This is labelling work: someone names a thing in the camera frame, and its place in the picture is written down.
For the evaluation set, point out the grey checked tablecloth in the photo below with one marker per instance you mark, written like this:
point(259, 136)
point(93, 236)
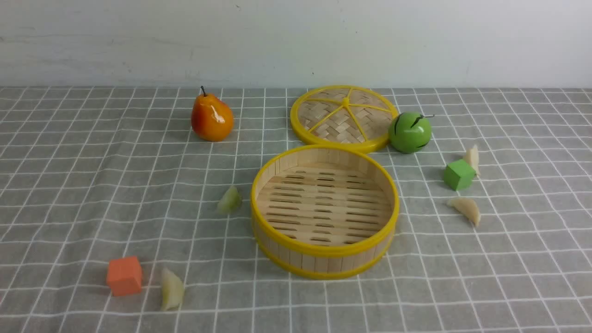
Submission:
point(93, 174)

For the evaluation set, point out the orange cube block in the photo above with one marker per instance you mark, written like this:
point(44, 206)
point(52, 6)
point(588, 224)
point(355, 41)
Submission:
point(124, 276)

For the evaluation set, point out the pale yellow-green dumpling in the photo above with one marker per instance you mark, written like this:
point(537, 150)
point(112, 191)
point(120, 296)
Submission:
point(172, 290)

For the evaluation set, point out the beige dumpling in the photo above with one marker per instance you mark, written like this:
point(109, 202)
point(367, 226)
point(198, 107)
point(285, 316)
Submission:
point(467, 207)

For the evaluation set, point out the orange toy pear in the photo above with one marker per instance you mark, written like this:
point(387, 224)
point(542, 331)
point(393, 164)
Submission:
point(211, 119)

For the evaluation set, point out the cream dumpling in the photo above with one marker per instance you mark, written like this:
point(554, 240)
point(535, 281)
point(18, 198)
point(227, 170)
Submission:
point(472, 159)

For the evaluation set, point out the green toy apple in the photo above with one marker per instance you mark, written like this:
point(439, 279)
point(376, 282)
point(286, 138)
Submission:
point(410, 132)

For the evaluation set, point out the green cube block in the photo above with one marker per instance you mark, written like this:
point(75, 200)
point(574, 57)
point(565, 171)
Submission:
point(458, 175)

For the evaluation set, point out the pale green dumpling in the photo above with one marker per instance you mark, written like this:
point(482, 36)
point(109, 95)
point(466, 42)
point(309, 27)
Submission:
point(230, 201)

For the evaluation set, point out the bamboo steamer tray yellow rim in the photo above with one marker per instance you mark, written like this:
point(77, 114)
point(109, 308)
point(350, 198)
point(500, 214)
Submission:
point(324, 212)

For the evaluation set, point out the woven bamboo steamer lid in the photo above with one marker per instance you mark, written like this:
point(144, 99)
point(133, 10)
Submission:
point(345, 116)

